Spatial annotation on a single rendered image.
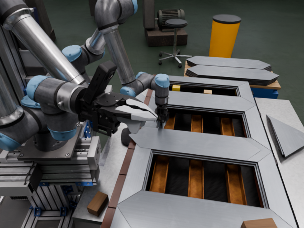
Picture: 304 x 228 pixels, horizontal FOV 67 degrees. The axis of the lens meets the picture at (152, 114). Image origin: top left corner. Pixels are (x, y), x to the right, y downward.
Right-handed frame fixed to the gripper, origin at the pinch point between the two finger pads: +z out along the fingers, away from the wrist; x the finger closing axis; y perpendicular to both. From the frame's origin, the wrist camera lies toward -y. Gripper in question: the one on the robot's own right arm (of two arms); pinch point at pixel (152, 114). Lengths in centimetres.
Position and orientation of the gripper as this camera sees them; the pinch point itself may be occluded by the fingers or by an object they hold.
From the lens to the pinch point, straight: 50.6
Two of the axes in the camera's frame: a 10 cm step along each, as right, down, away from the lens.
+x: -4.2, 4.4, -8.0
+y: -0.6, 8.6, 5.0
